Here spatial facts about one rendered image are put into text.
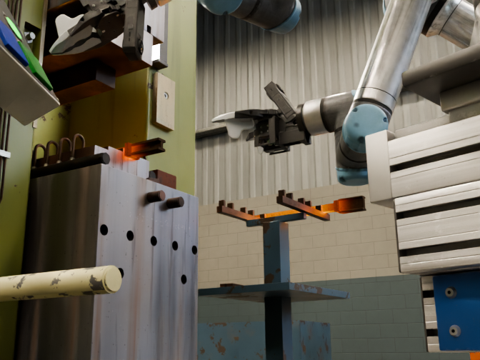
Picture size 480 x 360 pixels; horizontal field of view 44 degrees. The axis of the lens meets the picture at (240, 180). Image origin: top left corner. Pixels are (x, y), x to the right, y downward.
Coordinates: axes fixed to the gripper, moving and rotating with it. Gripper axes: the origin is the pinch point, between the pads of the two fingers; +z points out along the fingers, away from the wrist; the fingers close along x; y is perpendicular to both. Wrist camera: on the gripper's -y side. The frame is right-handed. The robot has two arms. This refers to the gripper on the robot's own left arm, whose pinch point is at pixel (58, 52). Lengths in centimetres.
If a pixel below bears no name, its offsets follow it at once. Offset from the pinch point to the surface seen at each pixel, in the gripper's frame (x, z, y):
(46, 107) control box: -4.8, 7.6, -5.5
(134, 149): -45.2, 0.5, -3.7
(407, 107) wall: -774, -332, 155
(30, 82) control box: 4.5, 6.2, -5.5
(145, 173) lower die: -52, 2, -8
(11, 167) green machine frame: -30.5, 25.8, 1.5
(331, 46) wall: -824, -310, 328
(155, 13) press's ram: -54, -23, 34
